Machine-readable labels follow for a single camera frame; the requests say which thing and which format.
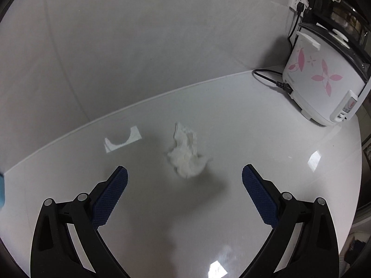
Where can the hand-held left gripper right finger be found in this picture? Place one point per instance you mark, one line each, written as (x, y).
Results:
(258, 194)

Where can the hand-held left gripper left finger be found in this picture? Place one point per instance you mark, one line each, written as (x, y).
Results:
(113, 194)

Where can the white tissue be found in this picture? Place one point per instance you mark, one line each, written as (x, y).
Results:
(187, 156)

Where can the white paper scrap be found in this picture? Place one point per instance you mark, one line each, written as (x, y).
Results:
(134, 135)

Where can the blue plastic basket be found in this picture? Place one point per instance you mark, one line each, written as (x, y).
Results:
(1, 189)

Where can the white floral rice cooker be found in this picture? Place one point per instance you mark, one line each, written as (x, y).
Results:
(318, 92)

